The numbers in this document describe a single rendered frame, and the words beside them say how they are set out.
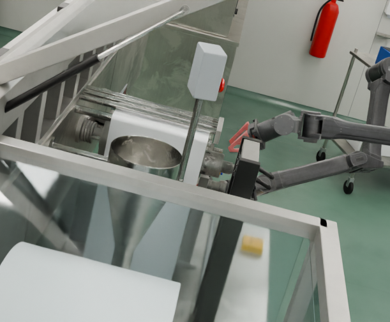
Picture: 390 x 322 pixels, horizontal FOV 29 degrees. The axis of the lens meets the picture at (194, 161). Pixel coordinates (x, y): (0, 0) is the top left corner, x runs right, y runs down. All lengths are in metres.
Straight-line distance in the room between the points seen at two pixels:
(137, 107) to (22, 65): 0.68
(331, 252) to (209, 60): 0.55
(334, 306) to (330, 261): 0.11
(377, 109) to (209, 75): 1.25
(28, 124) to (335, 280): 0.74
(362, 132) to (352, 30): 4.67
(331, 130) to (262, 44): 4.65
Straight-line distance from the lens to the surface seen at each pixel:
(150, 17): 1.18
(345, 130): 2.11
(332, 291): 1.03
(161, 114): 1.88
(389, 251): 4.92
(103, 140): 1.90
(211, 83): 1.53
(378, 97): 2.71
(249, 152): 1.81
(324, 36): 6.56
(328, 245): 1.14
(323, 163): 2.48
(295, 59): 6.78
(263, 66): 6.79
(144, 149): 1.52
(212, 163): 1.92
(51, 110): 1.69
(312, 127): 2.14
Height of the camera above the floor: 2.11
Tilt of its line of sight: 24 degrees down
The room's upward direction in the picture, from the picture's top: 14 degrees clockwise
